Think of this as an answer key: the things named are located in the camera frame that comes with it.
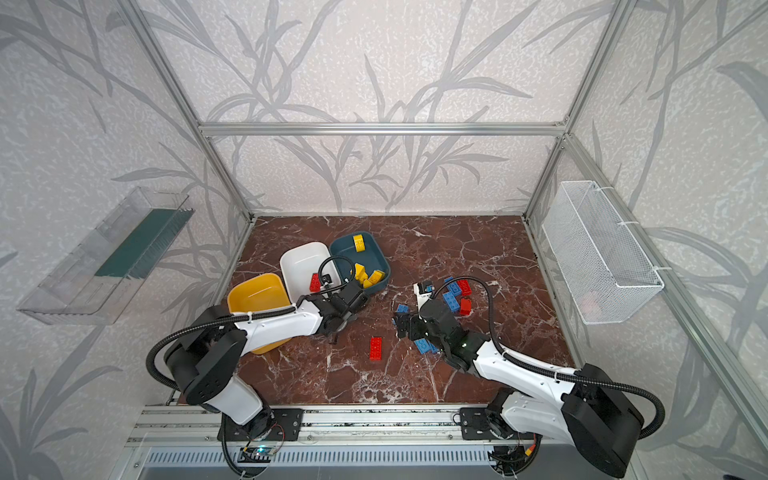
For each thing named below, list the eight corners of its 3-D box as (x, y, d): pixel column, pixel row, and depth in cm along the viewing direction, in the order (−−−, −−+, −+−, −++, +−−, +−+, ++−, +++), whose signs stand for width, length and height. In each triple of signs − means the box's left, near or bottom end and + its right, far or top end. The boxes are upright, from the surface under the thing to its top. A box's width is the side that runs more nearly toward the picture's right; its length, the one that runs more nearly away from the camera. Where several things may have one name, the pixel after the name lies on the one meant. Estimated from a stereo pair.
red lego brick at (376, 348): (368, 360, 86) (368, 357, 84) (370, 339, 90) (369, 336, 88) (382, 360, 86) (381, 357, 84) (383, 339, 90) (382, 336, 88)
